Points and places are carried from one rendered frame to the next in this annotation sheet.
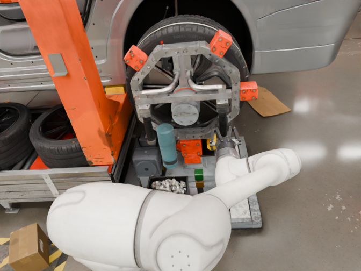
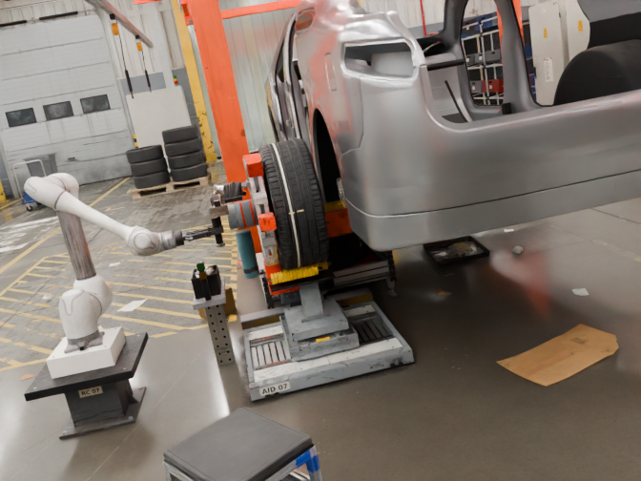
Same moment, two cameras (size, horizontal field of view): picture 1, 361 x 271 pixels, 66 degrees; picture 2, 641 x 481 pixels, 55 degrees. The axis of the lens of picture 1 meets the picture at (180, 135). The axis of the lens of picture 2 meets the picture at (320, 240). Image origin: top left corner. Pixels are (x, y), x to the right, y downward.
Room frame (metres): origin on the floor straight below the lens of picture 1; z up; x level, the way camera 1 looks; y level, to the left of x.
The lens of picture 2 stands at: (0.76, -3.19, 1.43)
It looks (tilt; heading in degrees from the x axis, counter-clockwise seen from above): 14 degrees down; 76
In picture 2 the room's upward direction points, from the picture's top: 10 degrees counter-clockwise
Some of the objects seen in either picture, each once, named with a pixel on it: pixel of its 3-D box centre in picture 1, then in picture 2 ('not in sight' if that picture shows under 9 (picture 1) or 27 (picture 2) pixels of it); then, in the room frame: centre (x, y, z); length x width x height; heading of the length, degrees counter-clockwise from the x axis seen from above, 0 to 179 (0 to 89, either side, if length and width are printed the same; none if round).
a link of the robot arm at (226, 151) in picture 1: (227, 159); (169, 240); (0.77, -0.17, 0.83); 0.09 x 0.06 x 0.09; 83
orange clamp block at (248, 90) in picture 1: (247, 91); (266, 221); (1.23, -0.37, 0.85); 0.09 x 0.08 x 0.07; 83
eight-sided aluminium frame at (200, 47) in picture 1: (186, 95); (260, 211); (1.26, -0.06, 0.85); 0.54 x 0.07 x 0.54; 83
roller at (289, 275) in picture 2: (210, 133); (294, 274); (1.34, -0.19, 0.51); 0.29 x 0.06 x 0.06; 173
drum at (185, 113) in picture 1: (186, 103); (247, 213); (1.19, -0.05, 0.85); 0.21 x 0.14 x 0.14; 173
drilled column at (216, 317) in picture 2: not in sight; (218, 326); (0.92, 0.17, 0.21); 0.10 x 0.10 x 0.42; 83
